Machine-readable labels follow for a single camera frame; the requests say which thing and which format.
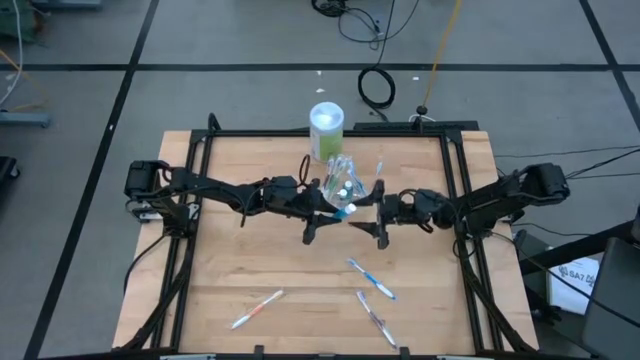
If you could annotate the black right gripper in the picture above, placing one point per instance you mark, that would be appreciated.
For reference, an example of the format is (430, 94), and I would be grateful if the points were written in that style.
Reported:
(420, 210)

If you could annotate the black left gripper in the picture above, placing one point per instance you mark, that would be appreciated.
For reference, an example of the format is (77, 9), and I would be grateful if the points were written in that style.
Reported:
(287, 197)

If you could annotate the small blue bottle white cap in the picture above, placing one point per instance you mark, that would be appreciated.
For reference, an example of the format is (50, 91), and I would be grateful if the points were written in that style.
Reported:
(348, 186)
(342, 193)
(345, 212)

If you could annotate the blue white toothbrush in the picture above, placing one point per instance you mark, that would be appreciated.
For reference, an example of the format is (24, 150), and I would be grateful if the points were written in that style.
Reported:
(371, 278)

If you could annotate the purple white toothbrush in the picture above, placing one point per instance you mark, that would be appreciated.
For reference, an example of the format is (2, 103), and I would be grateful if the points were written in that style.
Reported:
(376, 320)

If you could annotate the orange yellow toothbrush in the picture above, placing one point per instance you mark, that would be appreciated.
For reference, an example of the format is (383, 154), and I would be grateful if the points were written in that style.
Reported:
(257, 310)

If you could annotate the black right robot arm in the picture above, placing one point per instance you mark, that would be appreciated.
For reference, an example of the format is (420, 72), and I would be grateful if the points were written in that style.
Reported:
(505, 195)

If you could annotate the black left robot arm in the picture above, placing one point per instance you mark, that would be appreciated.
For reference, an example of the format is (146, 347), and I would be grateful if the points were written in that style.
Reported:
(215, 187)

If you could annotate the clear plastic holder cup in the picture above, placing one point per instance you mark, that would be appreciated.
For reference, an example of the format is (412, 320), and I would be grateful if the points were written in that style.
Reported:
(360, 197)

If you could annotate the green disinfecting wipes canister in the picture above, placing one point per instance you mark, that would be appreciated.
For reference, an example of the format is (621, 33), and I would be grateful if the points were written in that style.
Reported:
(326, 140)

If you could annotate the black round knob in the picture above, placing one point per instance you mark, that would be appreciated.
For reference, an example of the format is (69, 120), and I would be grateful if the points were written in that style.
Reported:
(422, 110)

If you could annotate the black diagonal beam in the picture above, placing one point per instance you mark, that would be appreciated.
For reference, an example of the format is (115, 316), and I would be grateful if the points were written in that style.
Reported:
(575, 250)

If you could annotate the white printed box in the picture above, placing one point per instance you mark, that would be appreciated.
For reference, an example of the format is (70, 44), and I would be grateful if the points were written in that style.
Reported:
(570, 295)

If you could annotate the dark grey chair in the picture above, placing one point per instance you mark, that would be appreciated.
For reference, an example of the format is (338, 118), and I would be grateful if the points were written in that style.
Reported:
(615, 310)

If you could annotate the black caster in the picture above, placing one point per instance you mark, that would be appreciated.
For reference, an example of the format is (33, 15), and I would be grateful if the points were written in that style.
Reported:
(6, 170)

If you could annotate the blue grey bar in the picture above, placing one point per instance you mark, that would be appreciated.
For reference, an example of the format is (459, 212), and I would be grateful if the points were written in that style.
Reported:
(65, 4)

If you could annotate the green bag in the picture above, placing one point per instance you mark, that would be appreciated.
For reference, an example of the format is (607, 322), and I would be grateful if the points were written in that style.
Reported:
(15, 25)

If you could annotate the grey metal bracket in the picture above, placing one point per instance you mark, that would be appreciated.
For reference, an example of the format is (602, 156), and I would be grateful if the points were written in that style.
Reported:
(187, 357)
(462, 357)

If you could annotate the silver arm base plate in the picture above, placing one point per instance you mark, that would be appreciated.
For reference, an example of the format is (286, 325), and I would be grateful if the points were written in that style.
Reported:
(145, 216)

